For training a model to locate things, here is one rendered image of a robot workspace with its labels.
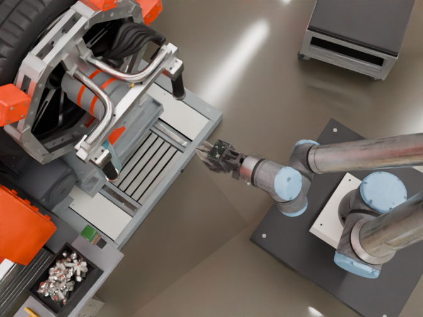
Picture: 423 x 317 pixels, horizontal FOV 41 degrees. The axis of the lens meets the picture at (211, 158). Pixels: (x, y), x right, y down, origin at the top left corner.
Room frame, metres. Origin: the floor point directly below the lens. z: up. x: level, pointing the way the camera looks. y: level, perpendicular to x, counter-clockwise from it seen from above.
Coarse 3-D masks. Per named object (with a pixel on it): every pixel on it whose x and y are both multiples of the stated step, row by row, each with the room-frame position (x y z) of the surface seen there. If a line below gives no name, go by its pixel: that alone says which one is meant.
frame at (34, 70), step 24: (120, 0) 0.98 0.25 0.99; (72, 24) 0.84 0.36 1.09; (48, 48) 0.77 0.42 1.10; (144, 48) 0.96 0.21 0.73; (24, 72) 0.70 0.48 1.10; (48, 72) 0.70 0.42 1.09; (24, 120) 0.60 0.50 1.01; (96, 120) 0.75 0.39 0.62; (24, 144) 0.56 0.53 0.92; (48, 144) 0.64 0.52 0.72; (72, 144) 0.65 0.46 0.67
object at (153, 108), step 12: (132, 84) 1.10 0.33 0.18; (144, 96) 1.04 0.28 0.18; (144, 108) 0.99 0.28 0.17; (156, 108) 0.99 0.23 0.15; (144, 120) 0.94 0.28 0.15; (132, 132) 0.89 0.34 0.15; (144, 132) 0.89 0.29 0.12; (120, 144) 0.83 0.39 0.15; (132, 144) 0.83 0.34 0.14; (120, 156) 0.77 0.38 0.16; (96, 180) 0.68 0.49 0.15; (96, 192) 0.64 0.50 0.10
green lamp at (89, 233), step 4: (84, 228) 0.37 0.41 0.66; (88, 228) 0.37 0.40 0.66; (92, 228) 0.37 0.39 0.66; (84, 232) 0.35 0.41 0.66; (88, 232) 0.35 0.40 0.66; (92, 232) 0.35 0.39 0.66; (96, 232) 0.35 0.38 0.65; (84, 236) 0.34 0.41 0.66; (88, 236) 0.34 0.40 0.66; (92, 236) 0.34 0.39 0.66; (88, 240) 0.33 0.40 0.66; (92, 240) 0.33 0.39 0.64
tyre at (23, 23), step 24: (0, 0) 0.87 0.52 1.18; (24, 0) 0.87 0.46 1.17; (48, 0) 0.86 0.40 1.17; (72, 0) 0.91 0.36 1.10; (0, 24) 0.80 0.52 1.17; (24, 24) 0.80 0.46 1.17; (0, 48) 0.74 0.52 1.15; (24, 48) 0.76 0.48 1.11; (0, 72) 0.69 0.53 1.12; (72, 120) 0.76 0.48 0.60; (0, 144) 0.59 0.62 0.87
